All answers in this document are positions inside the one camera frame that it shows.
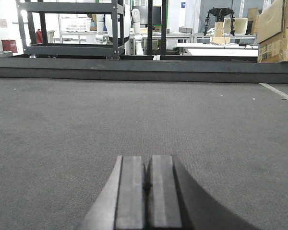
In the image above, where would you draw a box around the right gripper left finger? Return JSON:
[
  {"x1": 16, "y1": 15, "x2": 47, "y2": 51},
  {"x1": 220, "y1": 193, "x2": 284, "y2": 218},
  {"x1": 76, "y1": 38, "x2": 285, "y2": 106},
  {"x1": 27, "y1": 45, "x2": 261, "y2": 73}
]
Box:
[{"x1": 75, "y1": 156, "x2": 145, "y2": 230}]

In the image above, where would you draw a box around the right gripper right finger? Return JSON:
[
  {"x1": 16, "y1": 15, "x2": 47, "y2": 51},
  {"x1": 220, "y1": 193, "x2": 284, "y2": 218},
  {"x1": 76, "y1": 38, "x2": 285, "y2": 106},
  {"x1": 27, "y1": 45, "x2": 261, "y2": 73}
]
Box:
[{"x1": 146, "y1": 155, "x2": 257, "y2": 230}]

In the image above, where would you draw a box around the white work table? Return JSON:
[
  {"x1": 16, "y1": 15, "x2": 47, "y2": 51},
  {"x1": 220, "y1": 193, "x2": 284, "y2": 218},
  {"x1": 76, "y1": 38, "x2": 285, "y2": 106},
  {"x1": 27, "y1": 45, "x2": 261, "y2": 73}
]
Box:
[{"x1": 176, "y1": 43, "x2": 259, "y2": 57}]

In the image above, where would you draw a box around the white tape strip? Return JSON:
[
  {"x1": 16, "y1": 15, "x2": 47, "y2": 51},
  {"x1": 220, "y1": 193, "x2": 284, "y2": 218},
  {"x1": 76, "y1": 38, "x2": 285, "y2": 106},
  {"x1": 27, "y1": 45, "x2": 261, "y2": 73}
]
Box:
[{"x1": 259, "y1": 83, "x2": 288, "y2": 101}]

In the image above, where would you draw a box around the white plastic basket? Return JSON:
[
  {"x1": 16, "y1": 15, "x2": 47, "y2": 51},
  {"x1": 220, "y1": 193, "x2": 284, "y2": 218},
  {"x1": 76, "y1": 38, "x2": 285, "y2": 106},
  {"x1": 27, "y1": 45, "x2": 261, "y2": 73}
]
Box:
[{"x1": 60, "y1": 17, "x2": 91, "y2": 32}]

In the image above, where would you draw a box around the red bag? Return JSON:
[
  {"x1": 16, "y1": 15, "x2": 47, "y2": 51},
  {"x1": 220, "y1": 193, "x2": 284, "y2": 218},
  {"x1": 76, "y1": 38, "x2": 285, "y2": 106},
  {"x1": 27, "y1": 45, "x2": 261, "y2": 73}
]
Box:
[{"x1": 36, "y1": 29, "x2": 43, "y2": 44}]

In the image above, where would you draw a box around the white humanoid robot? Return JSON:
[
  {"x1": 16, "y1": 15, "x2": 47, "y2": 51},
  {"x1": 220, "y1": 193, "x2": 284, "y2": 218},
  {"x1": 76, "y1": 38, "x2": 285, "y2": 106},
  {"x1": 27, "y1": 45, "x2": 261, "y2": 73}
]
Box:
[{"x1": 96, "y1": 4, "x2": 144, "y2": 56}]

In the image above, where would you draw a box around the red box on floor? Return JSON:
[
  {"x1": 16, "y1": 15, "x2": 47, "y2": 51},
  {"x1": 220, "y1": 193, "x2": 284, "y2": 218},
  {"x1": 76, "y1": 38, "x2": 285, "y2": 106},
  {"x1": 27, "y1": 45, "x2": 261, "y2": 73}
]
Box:
[{"x1": 1, "y1": 39, "x2": 18, "y2": 53}]

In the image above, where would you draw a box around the stacked cardboard boxes right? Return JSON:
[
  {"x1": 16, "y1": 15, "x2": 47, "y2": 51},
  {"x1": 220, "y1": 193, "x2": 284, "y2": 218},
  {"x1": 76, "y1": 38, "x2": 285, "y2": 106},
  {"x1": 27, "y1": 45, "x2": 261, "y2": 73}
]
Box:
[{"x1": 257, "y1": 0, "x2": 288, "y2": 63}]

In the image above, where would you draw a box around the black metal shelf rack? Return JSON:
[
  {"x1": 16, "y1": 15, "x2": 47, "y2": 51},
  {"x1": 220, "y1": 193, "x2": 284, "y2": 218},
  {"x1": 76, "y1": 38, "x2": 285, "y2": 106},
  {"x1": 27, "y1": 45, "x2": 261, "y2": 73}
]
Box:
[{"x1": 16, "y1": 0, "x2": 131, "y2": 58}]

